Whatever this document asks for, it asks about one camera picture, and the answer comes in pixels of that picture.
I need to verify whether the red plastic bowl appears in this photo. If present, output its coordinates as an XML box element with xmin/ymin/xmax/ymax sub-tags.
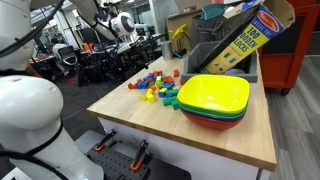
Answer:
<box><xmin>182</xmin><ymin>110</ymin><xmax>247</xmax><ymax>131</ymax></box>

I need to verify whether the blue plastic bowl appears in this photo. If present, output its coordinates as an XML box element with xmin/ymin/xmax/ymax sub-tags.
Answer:
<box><xmin>180</xmin><ymin>106</ymin><xmax>249</xmax><ymax>123</ymax></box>

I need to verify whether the dark blue clamp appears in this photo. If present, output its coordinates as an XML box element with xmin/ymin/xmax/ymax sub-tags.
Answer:
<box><xmin>173</xmin><ymin>48</ymin><xmax>188</xmax><ymax>59</ymax></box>

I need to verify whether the gray plastic bin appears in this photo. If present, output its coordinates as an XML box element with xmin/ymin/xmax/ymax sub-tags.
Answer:
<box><xmin>181</xmin><ymin>40</ymin><xmax>259</xmax><ymax>84</ymax></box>

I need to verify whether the red tool cabinet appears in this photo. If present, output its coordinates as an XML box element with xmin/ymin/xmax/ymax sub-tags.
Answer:
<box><xmin>258</xmin><ymin>0</ymin><xmax>320</xmax><ymax>96</ymax></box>

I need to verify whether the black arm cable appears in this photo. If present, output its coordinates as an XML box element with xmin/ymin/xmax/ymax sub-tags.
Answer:
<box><xmin>0</xmin><ymin>0</ymin><xmax>66</xmax><ymax>58</ymax></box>

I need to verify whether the black equipment table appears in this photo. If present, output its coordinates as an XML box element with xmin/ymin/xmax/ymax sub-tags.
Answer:
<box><xmin>74</xmin><ymin>33</ymin><xmax>168</xmax><ymax>88</ymax></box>

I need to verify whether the white round plate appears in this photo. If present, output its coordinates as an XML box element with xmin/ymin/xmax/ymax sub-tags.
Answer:
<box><xmin>223</xmin><ymin>68</ymin><xmax>249</xmax><ymax>77</ymax></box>

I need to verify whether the green plastic bowl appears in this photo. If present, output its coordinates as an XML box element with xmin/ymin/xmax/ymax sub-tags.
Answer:
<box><xmin>177</xmin><ymin>99</ymin><xmax>250</xmax><ymax>118</ymax></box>

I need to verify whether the black orange bar clamp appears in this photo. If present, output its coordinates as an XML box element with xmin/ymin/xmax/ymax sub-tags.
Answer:
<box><xmin>129</xmin><ymin>139</ymin><xmax>150</xmax><ymax>173</ymax></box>
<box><xmin>94</xmin><ymin>129</ymin><xmax>118</xmax><ymax>153</ymax></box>

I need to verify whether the wooden blocks cardboard box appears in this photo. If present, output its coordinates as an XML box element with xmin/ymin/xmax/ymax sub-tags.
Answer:
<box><xmin>199</xmin><ymin>0</ymin><xmax>296</xmax><ymax>76</ymax></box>

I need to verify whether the teal cloth item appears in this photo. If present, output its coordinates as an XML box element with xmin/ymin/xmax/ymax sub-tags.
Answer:
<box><xmin>199</xmin><ymin>3</ymin><xmax>228</xmax><ymax>21</ymax></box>

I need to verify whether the yellow spring clamp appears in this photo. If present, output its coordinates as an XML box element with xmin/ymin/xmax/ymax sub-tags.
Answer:
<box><xmin>169</xmin><ymin>23</ymin><xmax>188</xmax><ymax>43</ymax></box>

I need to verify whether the silver metal cup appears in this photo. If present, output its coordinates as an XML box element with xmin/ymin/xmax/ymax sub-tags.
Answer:
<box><xmin>160</xmin><ymin>40</ymin><xmax>174</xmax><ymax>61</ymax></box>

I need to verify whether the black robot stand top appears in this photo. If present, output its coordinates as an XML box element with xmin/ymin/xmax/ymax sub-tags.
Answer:
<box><xmin>74</xmin><ymin>129</ymin><xmax>193</xmax><ymax>180</ymax></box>

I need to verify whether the yellow plastic bowl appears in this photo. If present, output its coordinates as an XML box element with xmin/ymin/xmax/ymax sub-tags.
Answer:
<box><xmin>176</xmin><ymin>74</ymin><xmax>251</xmax><ymax>113</ymax></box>

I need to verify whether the white black office chair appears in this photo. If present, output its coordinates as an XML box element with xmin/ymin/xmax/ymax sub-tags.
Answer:
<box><xmin>51</xmin><ymin>42</ymin><xmax>80</xmax><ymax>67</ymax></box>

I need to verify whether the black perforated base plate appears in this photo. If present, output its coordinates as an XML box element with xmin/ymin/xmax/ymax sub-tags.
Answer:
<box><xmin>85</xmin><ymin>141</ymin><xmax>153</xmax><ymax>180</ymax></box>

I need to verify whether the gray fabric storage bin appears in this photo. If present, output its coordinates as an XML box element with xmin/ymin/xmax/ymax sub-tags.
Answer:
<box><xmin>190</xmin><ymin>13</ymin><xmax>234</xmax><ymax>51</ymax></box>

